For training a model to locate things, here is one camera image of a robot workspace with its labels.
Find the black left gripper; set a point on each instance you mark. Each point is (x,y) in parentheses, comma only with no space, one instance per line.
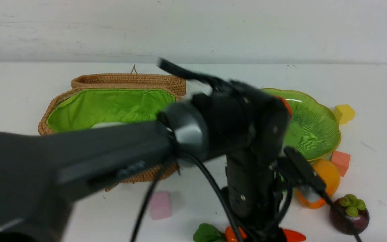
(257,196)

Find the orange carrot with green leaves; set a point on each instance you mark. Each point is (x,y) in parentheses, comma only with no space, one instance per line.
(208,233)

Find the orange yellow mango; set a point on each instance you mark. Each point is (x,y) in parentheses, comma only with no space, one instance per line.
(330,174)

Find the purple mangosteen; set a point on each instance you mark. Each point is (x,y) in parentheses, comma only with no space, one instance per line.
(349,208)

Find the orange persimmon with green calyx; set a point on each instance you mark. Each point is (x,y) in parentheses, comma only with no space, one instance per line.
(287,105)

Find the white radish with green leaves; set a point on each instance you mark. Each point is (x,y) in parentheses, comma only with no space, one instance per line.
(107,124)

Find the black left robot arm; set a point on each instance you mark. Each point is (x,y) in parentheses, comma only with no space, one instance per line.
(232,135)

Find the green glass leaf plate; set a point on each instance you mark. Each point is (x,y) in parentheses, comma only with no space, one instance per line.
(313,131)

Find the salmon foam cube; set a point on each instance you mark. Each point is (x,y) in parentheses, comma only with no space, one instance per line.
(341,161)

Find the pink foam cube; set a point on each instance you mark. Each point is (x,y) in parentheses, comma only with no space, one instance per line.
(160,206)

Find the yellow foam cube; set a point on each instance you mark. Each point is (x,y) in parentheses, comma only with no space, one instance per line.
(343,113)

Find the woven rattan basket lid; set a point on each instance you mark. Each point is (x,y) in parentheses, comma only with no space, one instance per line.
(174,84)

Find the woven rattan basket green lining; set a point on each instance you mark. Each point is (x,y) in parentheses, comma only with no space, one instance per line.
(82,108)

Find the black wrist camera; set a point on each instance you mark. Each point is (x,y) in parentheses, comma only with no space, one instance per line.
(297,171)

